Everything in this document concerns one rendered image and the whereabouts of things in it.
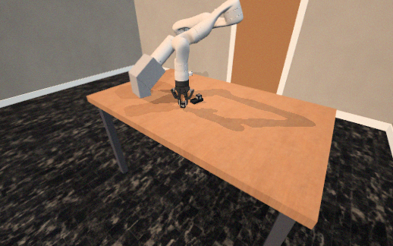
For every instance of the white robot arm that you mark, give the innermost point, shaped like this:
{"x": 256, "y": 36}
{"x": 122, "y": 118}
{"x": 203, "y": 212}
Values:
{"x": 199, "y": 29}

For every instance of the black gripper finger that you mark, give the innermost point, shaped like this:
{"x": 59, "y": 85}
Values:
{"x": 187, "y": 97}
{"x": 176, "y": 96}

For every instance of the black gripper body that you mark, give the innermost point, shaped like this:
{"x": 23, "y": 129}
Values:
{"x": 182, "y": 85}

